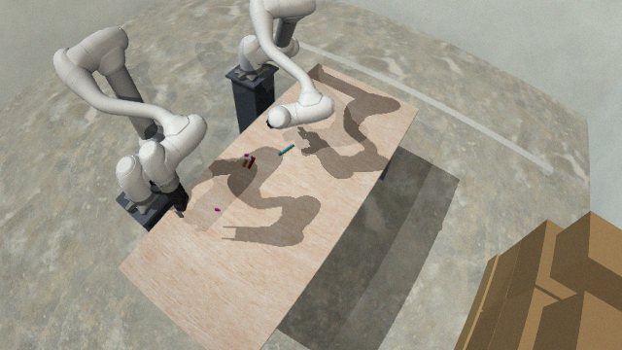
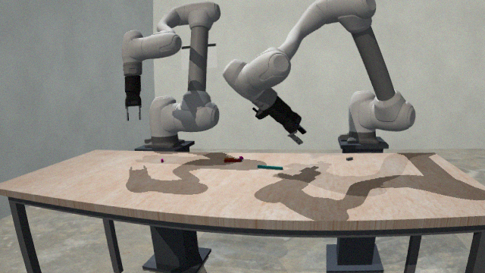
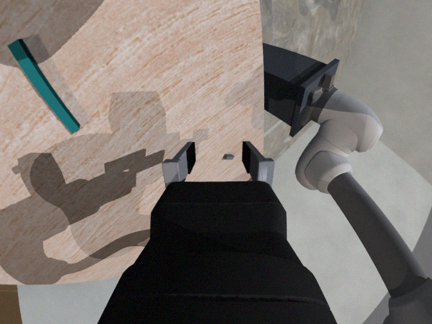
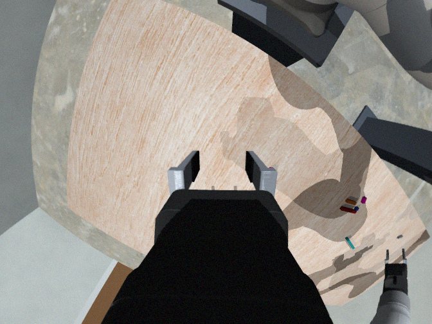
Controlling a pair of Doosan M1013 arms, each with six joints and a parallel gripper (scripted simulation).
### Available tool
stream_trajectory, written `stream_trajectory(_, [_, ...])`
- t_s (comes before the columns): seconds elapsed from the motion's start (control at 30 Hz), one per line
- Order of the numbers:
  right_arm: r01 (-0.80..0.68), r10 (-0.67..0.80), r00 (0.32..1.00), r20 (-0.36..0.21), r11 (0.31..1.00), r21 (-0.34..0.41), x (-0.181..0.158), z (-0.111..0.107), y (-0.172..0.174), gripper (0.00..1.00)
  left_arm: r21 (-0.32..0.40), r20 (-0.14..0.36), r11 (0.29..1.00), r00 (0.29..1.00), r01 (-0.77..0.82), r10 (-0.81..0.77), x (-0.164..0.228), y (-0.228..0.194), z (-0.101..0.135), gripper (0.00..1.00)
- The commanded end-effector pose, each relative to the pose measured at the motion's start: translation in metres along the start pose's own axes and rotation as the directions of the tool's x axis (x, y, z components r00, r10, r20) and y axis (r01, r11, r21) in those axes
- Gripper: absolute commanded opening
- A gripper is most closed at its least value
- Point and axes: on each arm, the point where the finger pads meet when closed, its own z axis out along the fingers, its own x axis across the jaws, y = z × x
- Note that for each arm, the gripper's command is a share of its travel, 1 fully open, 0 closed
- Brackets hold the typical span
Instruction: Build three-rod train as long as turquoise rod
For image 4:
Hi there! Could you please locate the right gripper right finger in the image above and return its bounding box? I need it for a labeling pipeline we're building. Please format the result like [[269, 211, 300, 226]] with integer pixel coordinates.
[[245, 151, 278, 197]]

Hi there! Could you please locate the dark red rod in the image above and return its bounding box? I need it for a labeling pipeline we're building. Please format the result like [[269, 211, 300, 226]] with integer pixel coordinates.
[[340, 206, 357, 214]]

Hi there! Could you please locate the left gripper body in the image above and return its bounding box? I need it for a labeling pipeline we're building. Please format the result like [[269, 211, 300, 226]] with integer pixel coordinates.
[[377, 264, 410, 314]]

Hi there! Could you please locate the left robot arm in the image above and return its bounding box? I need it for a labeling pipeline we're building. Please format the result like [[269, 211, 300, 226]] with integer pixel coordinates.
[[370, 304, 411, 324]]

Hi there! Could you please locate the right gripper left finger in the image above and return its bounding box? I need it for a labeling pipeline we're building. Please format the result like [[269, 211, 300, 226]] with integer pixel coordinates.
[[167, 150, 200, 195]]

